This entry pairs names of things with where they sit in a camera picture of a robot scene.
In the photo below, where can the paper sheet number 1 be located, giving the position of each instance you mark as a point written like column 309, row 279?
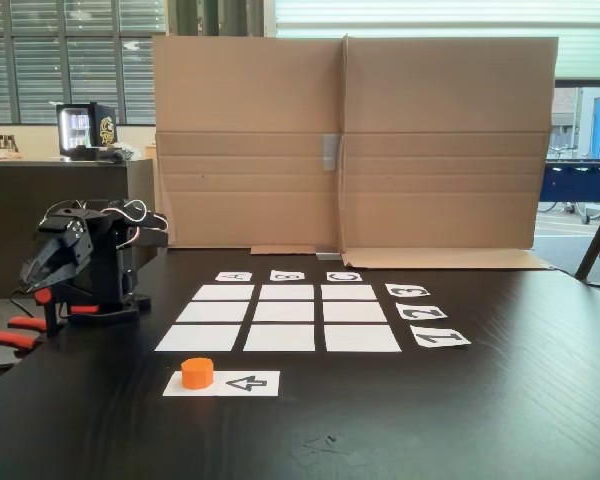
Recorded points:
column 439, row 336

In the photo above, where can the dark counter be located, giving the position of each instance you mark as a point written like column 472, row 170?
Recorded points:
column 10, row 215

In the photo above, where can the white nine-square grid sheet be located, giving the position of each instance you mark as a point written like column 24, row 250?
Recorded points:
column 283, row 314

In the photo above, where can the paper sheet number 3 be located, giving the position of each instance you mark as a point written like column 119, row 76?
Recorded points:
column 406, row 291

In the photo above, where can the paper sheet number 2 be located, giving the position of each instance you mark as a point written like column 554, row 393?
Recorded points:
column 421, row 311

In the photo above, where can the grey tape strip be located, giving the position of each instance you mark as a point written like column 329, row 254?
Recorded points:
column 327, row 255
column 330, row 152

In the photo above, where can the paper sheet letter C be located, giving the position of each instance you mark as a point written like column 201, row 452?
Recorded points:
column 344, row 276

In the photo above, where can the paper sheet letter A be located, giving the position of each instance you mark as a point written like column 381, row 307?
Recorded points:
column 234, row 276

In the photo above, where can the brown cardboard screen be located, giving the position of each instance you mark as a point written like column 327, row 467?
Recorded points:
column 430, row 100

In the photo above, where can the white arrow paper sheet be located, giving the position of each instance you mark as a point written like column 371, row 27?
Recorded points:
column 260, row 384

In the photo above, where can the round orange token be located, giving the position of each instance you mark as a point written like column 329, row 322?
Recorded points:
column 197, row 374

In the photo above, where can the orange black bar clamp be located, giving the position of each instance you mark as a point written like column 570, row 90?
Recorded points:
column 10, row 341

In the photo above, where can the bottle carrier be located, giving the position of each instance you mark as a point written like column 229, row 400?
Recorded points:
column 6, row 143

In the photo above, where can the paper sheet letter B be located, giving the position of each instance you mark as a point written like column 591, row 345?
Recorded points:
column 287, row 275

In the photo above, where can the black mini fridge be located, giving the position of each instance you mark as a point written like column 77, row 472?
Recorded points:
column 87, row 132

